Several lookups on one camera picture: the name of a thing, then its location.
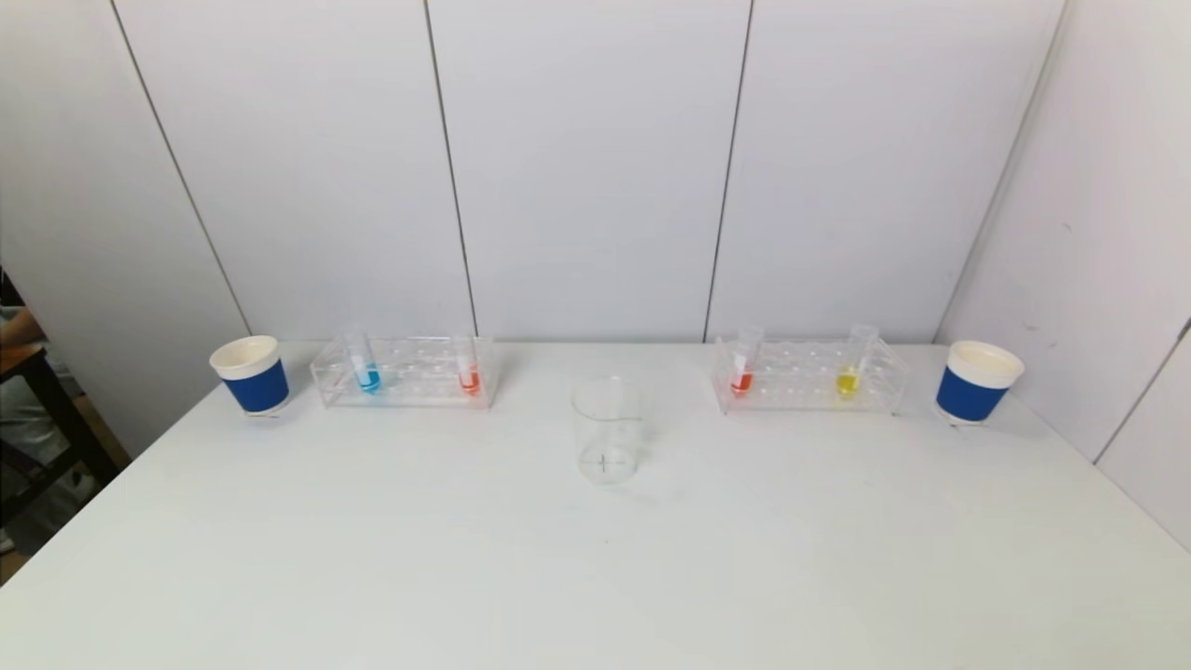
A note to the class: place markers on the graduated clear plastic test tube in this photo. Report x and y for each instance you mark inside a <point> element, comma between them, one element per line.
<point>742,381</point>

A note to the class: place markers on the clear glass beaker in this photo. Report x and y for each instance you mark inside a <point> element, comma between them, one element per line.
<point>605,437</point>

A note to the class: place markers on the test tube with red pigment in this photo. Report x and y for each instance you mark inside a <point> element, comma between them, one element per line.
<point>470,380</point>

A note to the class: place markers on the clear acrylic test tube rack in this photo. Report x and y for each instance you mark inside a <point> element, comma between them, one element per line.
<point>419,374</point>
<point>800,377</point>

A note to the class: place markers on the test tube with blue pigment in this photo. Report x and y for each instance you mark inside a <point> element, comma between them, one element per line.
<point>368,379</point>

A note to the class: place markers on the test tube with yellow pigment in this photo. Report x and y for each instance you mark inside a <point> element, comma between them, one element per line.
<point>847,381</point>

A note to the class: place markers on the blue white paper cup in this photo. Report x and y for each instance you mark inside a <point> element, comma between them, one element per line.
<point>972,391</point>
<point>256,386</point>

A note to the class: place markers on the black framed wooden table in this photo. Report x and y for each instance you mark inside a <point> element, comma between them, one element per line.
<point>56,409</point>

